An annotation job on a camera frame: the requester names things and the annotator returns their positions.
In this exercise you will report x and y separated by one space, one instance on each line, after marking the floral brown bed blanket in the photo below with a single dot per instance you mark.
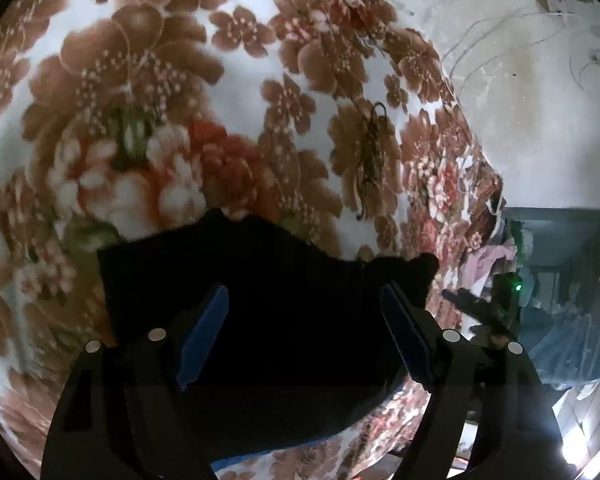
121 119

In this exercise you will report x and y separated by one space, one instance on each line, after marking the pink cloth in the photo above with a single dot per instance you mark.
479 268

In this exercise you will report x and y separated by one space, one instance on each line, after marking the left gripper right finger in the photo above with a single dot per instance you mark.
518 435

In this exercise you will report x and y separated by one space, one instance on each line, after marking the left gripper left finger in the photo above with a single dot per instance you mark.
131 412

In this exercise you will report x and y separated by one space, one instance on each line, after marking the blue black hooded jacket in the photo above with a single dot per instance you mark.
268 341

